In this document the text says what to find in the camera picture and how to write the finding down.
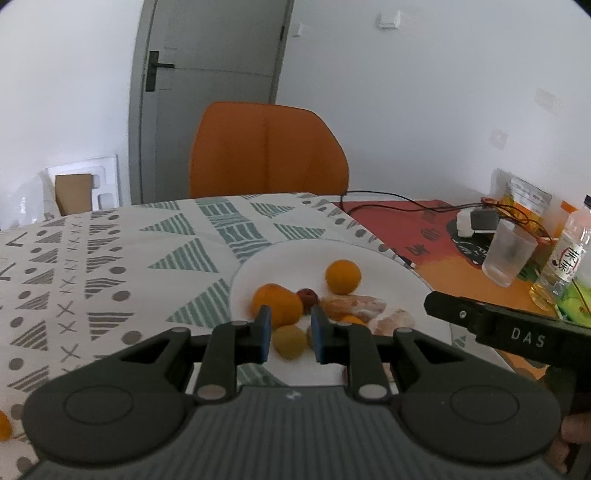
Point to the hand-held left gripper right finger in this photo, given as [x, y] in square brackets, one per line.
[318, 332]

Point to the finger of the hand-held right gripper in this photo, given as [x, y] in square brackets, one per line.
[455, 314]

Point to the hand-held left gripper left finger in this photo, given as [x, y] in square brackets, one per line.
[264, 330]

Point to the orange apricot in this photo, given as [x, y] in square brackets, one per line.
[281, 300]
[342, 276]
[353, 320]
[3, 424]

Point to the peeled citrus piece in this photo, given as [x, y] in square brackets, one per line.
[358, 305]
[392, 321]

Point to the white plate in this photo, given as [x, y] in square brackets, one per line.
[295, 263]

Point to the person's right hand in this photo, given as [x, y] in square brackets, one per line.
[572, 427]

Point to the dark red jujube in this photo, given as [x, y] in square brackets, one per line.
[307, 297]

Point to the green package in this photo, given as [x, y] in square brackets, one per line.
[577, 304]

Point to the clear plastic cup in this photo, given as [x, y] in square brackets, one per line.
[505, 258]

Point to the clear drink bottle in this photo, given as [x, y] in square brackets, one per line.
[561, 263]

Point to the white black charger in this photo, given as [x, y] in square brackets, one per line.
[466, 224]

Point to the red orange table mat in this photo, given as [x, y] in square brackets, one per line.
[401, 221]

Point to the yellow snack bag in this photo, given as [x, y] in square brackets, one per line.
[526, 198]

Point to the white carton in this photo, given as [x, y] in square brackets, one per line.
[498, 184]

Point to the patterned white tablecloth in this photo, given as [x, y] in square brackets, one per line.
[115, 249]

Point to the orange chair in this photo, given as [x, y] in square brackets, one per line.
[268, 152]

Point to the white styrofoam packaging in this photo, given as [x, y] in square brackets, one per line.
[108, 170]

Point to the brown cardboard piece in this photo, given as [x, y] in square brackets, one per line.
[73, 196]

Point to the clear plastic bag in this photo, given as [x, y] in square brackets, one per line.
[27, 203]

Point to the grey door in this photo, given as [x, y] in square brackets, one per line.
[207, 46]

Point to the white light switch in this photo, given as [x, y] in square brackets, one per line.
[389, 20]

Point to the small white wall switch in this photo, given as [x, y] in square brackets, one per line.
[297, 30]

